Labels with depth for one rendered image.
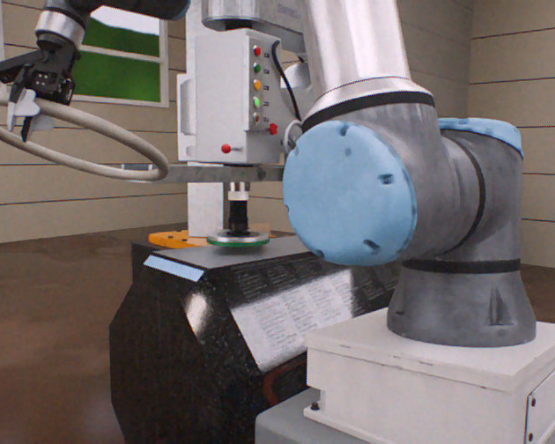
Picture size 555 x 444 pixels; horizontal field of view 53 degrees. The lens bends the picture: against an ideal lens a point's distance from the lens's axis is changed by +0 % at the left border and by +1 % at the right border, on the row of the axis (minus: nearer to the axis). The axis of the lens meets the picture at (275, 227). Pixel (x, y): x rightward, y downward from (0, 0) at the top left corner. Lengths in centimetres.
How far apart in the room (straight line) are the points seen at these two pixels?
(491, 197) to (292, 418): 38
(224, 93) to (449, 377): 136
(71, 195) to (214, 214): 575
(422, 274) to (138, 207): 833
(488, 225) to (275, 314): 106
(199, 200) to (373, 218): 223
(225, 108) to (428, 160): 130
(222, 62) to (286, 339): 89
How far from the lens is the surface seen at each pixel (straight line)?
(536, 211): 669
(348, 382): 73
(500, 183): 72
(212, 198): 271
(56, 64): 126
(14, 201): 800
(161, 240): 277
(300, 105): 206
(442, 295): 72
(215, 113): 186
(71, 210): 836
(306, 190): 59
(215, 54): 188
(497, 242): 73
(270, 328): 164
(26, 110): 121
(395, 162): 54
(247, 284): 169
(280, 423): 77
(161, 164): 135
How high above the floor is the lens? 120
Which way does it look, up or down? 8 degrees down
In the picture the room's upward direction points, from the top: 1 degrees clockwise
